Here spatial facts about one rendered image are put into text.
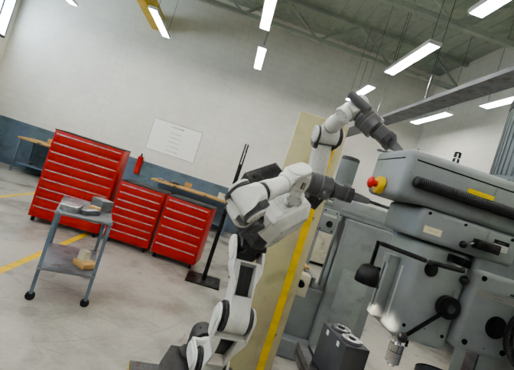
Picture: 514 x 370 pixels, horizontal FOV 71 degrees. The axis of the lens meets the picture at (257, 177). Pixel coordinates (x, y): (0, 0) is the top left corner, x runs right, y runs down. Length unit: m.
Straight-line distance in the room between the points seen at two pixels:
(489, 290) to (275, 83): 9.57
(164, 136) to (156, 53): 2.29
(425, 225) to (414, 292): 0.21
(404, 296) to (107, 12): 10.99
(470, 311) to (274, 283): 1.94
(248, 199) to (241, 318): 0.77
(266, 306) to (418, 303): 1.97
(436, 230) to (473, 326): 0.33
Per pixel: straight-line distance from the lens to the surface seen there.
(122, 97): 10.81
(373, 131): 1.41
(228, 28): 10.95
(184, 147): 10.28
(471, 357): 1.73
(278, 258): 3.01
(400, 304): 1.28
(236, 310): 1.77
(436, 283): 1.30
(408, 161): 1.19
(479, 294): 1.36
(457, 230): 1.28
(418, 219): 1.22
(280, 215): 1.50
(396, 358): 1.42
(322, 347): 1.86
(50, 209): 6.36
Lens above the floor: 1.65
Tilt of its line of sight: level
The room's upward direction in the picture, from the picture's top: 18 degrees clockwise
